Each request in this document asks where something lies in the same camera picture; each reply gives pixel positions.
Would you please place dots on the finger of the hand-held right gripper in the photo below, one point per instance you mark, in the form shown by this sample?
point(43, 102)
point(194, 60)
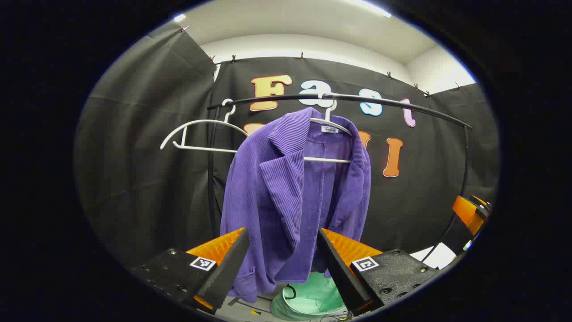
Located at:
point(467, 211)

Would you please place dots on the black backdrop cloth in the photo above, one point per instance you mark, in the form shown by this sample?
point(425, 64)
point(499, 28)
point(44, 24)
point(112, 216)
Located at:
point(147, 156)

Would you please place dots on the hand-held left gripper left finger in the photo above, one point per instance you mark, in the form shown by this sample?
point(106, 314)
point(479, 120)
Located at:
point(229, 268)

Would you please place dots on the white clothes hanger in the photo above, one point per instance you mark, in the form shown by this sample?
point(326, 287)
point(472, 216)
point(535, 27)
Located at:
point(330, 159)
point(205, 148)

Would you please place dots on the ceiling light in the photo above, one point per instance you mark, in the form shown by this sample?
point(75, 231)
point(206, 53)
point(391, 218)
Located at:
point(179, 18)

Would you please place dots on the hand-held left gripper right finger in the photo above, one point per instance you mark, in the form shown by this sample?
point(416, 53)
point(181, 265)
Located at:
point(338, 268)

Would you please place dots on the green laundry hamper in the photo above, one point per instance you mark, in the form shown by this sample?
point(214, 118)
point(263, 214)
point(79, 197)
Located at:
point(313, 297)

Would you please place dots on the black clothes rack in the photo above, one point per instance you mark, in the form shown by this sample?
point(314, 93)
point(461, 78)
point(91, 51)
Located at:
point(357, 97)

